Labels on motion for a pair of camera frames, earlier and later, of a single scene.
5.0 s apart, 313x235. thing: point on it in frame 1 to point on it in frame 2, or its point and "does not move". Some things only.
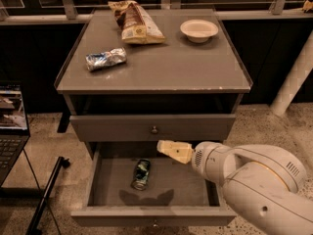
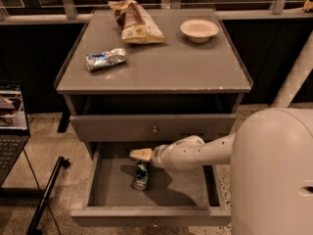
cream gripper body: [202, 159] to [158, 157]
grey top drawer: [152, 127] does not move
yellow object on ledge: [307, 6] does not move
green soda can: [141, 174] does not move
